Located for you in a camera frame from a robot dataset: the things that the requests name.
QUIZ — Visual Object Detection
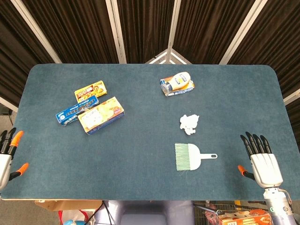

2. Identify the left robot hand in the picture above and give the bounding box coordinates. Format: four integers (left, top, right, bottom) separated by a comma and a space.
0, 127, 30, 191

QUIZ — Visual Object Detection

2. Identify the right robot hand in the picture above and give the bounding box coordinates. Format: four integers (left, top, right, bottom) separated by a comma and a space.
237, 131, 284, 188

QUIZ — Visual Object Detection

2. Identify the green hand broom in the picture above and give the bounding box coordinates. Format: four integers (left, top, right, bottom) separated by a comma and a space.
174, 143, 218, 173

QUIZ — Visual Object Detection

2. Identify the crumpled white paper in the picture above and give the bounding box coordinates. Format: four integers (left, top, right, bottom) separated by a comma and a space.
180, 114, 201, 136

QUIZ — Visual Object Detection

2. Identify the orange cardboard box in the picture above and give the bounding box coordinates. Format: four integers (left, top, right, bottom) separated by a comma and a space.
217, 209, 274, 225

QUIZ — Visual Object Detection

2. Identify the red snack packet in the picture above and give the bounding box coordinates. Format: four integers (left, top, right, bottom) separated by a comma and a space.
203, 203, 220, 222

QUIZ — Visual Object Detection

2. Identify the brown cardboard box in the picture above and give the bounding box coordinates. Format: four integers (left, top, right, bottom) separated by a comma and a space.
34, 200, 103, 211

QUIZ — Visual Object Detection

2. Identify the blue Oreo cookie box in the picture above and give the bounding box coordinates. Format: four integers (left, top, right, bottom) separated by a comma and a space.
55, 95, 99, 127

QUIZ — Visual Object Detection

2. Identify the red white bag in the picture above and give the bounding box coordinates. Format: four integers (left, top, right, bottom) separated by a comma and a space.
58, 209, 96, 225

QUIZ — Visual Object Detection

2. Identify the large yellow blue cracker box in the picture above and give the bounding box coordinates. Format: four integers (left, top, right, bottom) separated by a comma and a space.
77, 96, 125, 135

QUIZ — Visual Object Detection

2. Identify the yellow curry box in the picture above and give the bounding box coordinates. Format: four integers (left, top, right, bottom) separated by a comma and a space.
74, 80, 108, 103

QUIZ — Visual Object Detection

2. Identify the mayonnaise squeeze bottle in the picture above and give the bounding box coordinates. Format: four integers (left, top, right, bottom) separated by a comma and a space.
160, 71, 191, 94

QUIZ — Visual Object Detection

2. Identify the blue felt table mat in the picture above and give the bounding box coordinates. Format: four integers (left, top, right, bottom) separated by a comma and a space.
0, 63, 300, 201

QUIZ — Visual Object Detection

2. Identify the grey robot torso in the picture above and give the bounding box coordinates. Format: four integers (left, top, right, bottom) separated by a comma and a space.
95, 200, 195, 225

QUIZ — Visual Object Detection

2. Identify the wire basket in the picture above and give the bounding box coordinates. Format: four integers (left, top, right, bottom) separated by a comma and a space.
194, 201, 269, 225

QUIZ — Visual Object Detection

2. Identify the black cable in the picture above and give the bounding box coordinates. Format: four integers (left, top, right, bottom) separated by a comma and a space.
88, 200, 111, 225

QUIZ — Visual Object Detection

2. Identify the brown folding screen white frame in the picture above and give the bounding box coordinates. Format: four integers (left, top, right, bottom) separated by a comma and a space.
0, 0, 300, 113

